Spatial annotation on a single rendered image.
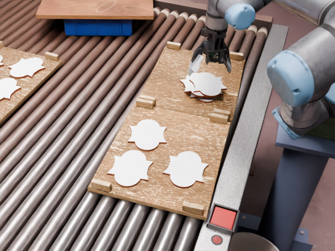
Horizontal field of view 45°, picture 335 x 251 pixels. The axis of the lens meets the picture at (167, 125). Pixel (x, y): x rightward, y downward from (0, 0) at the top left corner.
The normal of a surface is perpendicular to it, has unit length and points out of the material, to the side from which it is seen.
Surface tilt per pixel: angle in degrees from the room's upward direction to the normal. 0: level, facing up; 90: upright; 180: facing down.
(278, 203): 90
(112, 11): 0
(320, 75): 73
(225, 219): 0
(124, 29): 90
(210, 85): 0
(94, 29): 90
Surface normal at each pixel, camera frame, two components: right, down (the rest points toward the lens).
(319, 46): -0.32, -0.28
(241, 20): 0.35, 0.63
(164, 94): 0.04, -0.74
